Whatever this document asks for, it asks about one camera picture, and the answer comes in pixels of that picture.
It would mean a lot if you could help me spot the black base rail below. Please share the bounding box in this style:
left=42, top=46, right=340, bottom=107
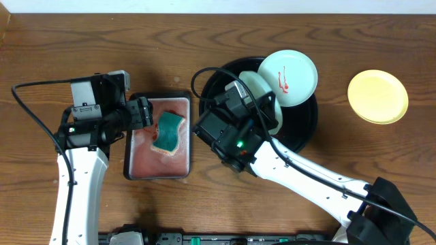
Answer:
left=98, top=224, right=330, bottom=245

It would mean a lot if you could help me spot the round black tray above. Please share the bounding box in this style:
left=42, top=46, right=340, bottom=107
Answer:
left=201, top=56, right=318, bottom=153

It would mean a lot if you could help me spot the black rectangular soap tray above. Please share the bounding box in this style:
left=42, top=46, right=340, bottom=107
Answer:
left=123, top=91, right=191, bottom=180

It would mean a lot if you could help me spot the mint plate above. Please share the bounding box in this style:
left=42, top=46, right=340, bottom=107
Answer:
left=258, top=50, right=318, bottom=107
left=239, top=71, right=283, bottom=135

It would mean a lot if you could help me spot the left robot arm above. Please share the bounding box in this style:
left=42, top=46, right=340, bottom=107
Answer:
left=50, top=70, right=153, bottom=244

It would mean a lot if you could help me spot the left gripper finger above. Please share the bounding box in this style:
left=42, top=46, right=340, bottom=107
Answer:
left=139, top=97, right=153, bottom=127
left=127, top=100, right=146, bottom=130

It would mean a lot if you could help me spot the green yellow sponge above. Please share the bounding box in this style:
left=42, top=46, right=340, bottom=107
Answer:
left=151, top=112, right=185, bottom=155

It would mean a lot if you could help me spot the yellow plate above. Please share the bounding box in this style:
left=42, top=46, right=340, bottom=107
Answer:
left=347, top=69, right=409, bottom=125

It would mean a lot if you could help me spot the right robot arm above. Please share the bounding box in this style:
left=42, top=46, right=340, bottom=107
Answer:
left=193, top=92, right=418, bottom=244

